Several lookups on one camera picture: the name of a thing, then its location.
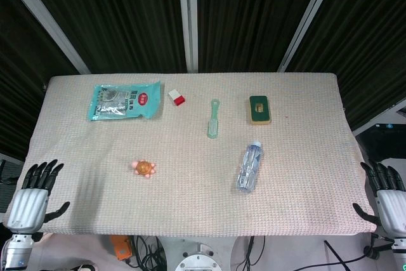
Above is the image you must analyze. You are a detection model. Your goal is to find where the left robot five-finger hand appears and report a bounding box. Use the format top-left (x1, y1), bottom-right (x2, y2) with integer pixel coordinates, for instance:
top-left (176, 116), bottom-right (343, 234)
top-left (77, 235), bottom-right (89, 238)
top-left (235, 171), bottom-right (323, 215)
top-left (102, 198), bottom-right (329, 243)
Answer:
top-left (5, 159), bottom-right (70, 234)

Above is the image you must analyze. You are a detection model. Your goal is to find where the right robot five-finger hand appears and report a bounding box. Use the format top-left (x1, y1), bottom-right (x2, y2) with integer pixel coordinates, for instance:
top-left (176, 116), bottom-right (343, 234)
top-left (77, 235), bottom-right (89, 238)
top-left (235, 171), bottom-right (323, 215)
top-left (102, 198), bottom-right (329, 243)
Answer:
top-left (352, 161), bottom-right (406, 237)

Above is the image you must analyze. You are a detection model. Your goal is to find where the orange-pink turtle toy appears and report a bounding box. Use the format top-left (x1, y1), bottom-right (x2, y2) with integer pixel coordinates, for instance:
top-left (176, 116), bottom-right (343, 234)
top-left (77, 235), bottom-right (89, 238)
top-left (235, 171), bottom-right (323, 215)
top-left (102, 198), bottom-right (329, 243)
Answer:
top-left (131, 159), bottom-right (157, 179)

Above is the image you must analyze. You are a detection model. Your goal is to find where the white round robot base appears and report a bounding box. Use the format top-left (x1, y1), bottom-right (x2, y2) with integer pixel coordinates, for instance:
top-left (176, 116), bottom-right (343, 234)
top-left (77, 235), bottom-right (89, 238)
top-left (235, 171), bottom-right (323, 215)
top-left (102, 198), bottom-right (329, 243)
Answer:
top-left (174, 242), bottom-right (221, 271)

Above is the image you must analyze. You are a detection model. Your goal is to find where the black slanted rod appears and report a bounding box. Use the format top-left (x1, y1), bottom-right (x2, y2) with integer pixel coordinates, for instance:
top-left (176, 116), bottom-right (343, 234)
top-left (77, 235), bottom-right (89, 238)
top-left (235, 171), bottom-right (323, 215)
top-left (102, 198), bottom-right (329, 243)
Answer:
top-left (323, 239), bottom-right (353, 271)

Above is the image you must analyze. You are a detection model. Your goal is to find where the orange device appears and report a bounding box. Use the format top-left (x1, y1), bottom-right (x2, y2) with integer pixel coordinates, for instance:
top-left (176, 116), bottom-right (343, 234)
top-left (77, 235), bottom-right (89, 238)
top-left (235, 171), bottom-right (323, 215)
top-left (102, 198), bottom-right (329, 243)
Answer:
top-left (110, 235), bottom-right (133, 261)

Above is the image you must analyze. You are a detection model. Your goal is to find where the dark green curtain panel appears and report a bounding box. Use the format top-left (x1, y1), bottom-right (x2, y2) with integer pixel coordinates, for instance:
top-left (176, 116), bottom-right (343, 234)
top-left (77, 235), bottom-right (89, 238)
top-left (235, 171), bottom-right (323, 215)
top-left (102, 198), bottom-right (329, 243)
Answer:
top-left (18, 0), bottom-right (188, 74)
top-left (285, 0), bottom-right (406, 131)
top-left (196, 0), bottom-right (327, 73)
top-left (0, 0), bottom-right (80, 162)

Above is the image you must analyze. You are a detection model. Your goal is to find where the teal snack bag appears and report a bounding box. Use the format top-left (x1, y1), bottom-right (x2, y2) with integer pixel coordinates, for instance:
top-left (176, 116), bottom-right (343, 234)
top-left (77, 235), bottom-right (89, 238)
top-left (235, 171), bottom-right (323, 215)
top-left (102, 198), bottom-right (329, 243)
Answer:
top-left (87, 81), bottom-right (162, 122)

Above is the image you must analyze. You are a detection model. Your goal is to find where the clear plastic water bottle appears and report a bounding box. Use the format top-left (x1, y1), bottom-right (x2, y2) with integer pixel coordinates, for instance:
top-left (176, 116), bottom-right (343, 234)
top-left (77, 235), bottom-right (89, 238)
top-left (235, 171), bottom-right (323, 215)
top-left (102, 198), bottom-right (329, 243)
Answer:
top-left (235, 140), bottom-right (265, 193)

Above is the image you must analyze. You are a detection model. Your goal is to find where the green and yellow sponge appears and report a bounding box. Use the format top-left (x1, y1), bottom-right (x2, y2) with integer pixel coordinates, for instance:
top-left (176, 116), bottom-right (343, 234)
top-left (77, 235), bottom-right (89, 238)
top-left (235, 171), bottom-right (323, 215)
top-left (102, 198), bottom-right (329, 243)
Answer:
top-left (248, 95), bottom-right (272, 126)

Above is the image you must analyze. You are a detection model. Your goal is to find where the beige woven table cloth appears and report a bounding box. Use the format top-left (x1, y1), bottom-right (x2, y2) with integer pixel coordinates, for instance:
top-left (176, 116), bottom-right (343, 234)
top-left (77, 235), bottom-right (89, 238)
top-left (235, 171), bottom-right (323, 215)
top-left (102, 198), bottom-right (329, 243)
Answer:
top-left (2, 72), bottom-right (378, 237)

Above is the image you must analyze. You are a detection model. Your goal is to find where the red and white block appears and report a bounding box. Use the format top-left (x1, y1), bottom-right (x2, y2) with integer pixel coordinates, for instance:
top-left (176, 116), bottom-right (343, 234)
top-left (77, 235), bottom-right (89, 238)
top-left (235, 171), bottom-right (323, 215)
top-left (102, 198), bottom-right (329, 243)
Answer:
top-left (167, 89), bottom-right (185, 107)

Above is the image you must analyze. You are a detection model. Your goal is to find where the green plastic comb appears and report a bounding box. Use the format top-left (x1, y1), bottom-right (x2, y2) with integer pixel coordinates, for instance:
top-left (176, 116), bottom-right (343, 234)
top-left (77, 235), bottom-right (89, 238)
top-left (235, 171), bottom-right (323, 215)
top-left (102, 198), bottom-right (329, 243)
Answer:
top-left (206, 98), bottom-right (221, 140)

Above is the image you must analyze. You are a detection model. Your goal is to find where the black cable tangle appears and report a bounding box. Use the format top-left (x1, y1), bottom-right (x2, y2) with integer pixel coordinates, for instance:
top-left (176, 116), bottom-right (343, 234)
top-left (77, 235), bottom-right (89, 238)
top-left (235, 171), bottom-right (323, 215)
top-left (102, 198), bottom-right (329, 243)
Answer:
top-left (126, 235), bottom-right (168, 271)

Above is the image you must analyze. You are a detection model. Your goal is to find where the white frame post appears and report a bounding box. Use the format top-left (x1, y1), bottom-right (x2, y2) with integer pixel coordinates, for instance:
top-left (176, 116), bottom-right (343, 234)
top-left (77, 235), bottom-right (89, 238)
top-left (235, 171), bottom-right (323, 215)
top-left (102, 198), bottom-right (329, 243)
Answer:
top-left (276, 0), bottom-right (343, 73)
top-left (0, 0), bottom-right (92, 75)
top-left (177, 0), bottom-right (199, 74)

